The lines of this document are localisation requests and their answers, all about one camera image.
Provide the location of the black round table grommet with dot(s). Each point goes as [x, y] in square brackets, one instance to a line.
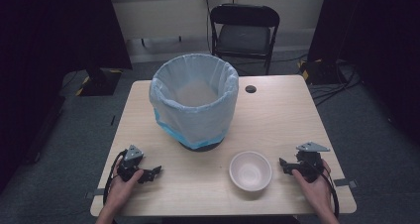
[251, 89]

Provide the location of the black folding chair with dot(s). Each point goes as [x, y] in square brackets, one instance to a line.
[244, 35]

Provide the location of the person's right hand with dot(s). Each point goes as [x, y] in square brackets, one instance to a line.
[313, 192]

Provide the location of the grey tape strip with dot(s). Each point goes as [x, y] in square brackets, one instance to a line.
[345, 183]
[95, 194]

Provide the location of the trash bin with plastic liner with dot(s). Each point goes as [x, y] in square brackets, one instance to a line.
[194, 95]

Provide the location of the black curtain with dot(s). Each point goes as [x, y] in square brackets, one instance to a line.
[379, 45]
[49, 52]

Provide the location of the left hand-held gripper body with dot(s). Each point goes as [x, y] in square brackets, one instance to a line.
[129, 164]

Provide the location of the person's left hand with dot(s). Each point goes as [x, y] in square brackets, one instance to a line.
[120, 191]

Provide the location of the white bowl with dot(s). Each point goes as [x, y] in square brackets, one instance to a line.
[251, 171]

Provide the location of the black stand base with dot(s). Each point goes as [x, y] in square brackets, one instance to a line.
[100, 83]
[322, 72]

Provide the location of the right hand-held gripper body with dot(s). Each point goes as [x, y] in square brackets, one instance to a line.
[310, 163]

